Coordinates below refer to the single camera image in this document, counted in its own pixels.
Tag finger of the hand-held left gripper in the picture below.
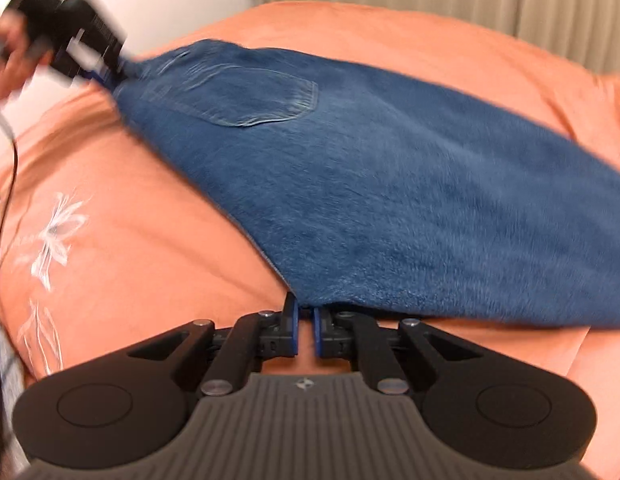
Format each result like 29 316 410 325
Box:
88 66 128 85

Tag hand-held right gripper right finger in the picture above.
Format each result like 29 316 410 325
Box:
312 306 486 396

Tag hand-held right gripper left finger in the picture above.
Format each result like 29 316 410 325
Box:
127 292 299 398

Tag blue denim pants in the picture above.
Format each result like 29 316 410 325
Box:
112 39 620 332

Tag person's left hand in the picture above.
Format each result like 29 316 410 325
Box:
0 10 53 103

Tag orange bed blanket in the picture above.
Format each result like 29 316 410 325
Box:
0 1 620 480

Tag checked cloth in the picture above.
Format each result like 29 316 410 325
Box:
0 337 26 463

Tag black cable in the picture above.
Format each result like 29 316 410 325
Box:
0 100 18 376

